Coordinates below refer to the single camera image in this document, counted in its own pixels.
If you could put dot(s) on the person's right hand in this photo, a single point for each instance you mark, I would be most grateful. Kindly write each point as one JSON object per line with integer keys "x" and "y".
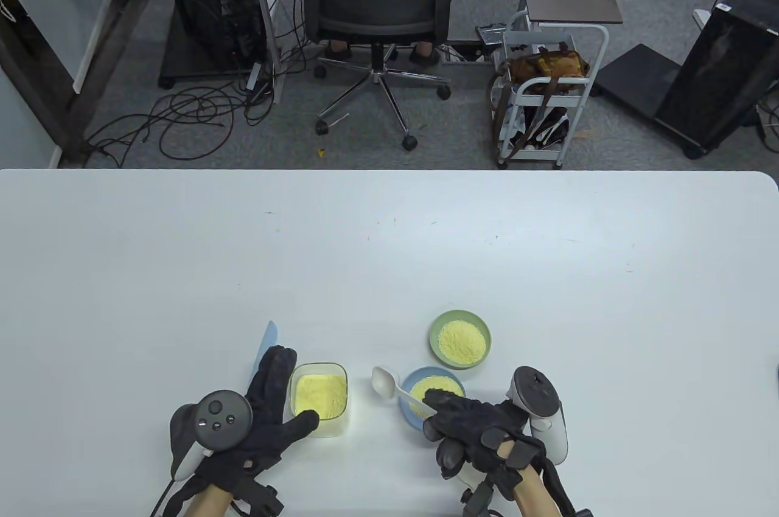
{"x": 475, "y": 426}

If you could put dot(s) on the person's left hand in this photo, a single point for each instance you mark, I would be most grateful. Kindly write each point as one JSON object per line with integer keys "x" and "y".
{"x": 268, "y": 419}

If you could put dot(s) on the clear chicken bouillon container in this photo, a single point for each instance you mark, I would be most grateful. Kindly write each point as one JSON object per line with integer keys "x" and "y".
{"x": 319, "y": 395}

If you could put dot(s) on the light blue plastic knife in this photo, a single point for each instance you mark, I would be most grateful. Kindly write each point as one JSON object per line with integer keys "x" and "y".
{"x": 268, "y": 337}

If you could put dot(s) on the white coffee spoon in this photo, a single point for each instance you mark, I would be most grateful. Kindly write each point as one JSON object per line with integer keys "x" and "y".
{"x": 386, "y": 383}

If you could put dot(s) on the person's right forearm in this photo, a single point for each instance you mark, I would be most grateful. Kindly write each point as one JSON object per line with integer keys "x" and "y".
{"x": 535, "y": 492}

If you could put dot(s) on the person's left forearm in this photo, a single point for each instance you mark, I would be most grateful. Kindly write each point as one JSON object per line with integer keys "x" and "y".
{"x": 204, "y": 502}

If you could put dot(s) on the black white left controller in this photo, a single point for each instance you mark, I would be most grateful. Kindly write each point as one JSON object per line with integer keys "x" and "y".
{"x": 219, "y": 416}

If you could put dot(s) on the black white controller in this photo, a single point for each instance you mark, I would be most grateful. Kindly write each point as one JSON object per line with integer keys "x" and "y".
{"x": 219, "y": 416}
{"x": 538, "y": 401}

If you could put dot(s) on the blue round dish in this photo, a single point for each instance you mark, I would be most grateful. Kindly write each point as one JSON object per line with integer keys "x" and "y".
{"x": 435, "y": 386}

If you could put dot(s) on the black white right controller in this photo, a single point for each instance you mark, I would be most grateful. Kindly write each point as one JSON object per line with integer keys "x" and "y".
{"x": 538, "y": 401}

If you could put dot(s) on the green round dish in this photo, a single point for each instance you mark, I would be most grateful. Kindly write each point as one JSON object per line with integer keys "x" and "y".
{"x": 459, "y": 339}

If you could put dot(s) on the white rolling cart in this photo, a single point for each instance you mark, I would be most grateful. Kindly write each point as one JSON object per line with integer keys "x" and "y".
{"x": 541, "y": 156}

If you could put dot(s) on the grey power strip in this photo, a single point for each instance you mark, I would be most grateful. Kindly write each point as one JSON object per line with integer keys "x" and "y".
{"x": 254, "y": 78}

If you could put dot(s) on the brown leather bag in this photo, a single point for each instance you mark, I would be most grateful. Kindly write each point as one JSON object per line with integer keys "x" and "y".
{"x": 551, "y": 64}

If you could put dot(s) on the black flat platform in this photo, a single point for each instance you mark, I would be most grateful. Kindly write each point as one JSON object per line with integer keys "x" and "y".
{"x": 639, "y": 76}

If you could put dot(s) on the dark wooden desk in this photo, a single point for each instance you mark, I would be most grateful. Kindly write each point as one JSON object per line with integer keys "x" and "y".
{"x": 103, "y": 61}

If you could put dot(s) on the white metal desk leg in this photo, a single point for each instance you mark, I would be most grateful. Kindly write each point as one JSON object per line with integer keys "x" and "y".
{"x": 260, "y": 6}

